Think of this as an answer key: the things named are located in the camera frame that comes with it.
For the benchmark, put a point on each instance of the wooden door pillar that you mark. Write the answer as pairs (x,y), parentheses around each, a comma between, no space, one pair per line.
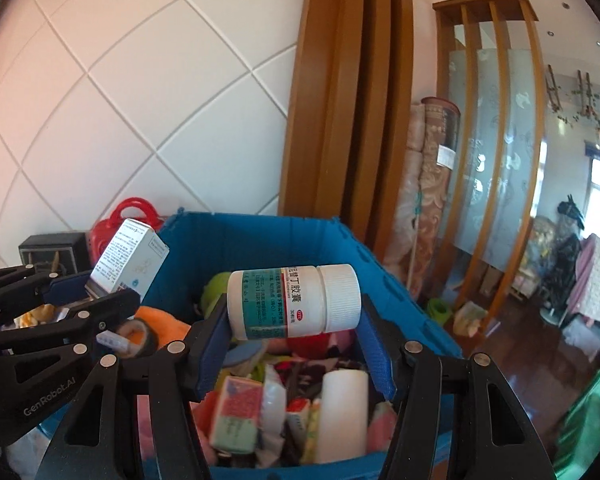
(345,110)

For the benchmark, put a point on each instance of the wooden glass partition screen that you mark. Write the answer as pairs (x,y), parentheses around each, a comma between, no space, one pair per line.
(495,135)

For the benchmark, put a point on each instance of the white paper roll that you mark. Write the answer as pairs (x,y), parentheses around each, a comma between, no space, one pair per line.
(342,415)

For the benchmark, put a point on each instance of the hanging vine wall decoration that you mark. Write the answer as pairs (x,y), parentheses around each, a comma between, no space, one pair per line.
(587,105)

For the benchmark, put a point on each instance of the white blue medicine box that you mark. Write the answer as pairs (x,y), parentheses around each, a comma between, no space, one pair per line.
(130,255)

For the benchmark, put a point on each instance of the pink rolled carpet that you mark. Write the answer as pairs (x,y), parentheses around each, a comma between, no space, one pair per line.
(405,185)

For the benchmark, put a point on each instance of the green rolled yoga mat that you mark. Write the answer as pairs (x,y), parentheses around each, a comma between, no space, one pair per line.
(439,312)

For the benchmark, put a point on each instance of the white tissue pack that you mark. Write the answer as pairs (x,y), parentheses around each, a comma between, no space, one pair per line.
(466,317)

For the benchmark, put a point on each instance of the small red white box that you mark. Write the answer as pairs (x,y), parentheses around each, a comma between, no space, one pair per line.
(235,415)

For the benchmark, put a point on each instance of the blue plastic crate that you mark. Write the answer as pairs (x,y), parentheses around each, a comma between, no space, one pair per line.
(260,240)

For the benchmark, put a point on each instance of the patterned rolled carpet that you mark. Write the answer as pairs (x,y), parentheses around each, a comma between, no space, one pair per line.
(437,185)

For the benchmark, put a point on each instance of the red bear-embossed carry case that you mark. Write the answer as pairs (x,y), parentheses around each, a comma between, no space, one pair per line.
(112,225)

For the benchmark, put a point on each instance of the white medicine bottle teal label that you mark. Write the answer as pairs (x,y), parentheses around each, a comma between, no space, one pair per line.
(285,302)

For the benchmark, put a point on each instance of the shiny green bag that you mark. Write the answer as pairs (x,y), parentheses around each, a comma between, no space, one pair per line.
(590,425)

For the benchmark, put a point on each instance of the dark tape roll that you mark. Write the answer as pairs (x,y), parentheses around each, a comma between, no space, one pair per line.
(135,337)

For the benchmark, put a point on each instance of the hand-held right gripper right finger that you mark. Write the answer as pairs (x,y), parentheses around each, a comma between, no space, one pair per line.
(377,355)

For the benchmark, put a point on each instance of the green plush toy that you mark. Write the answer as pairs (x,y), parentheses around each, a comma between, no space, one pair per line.
(215,292)

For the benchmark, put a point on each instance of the orange plush toy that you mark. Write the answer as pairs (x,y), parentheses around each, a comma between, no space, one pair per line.
(165,327)

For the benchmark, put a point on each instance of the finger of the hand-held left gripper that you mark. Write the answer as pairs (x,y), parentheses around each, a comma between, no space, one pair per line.
(65,287)
(110,307)

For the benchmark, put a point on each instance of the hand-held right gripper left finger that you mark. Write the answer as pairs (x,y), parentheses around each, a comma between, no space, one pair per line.
(212,355)

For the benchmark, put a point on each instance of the clothes rack with laundry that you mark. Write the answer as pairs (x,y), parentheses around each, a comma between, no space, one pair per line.
(595,280)

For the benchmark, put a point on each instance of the black gift box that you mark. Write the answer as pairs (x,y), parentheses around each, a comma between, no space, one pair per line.
(50,250)

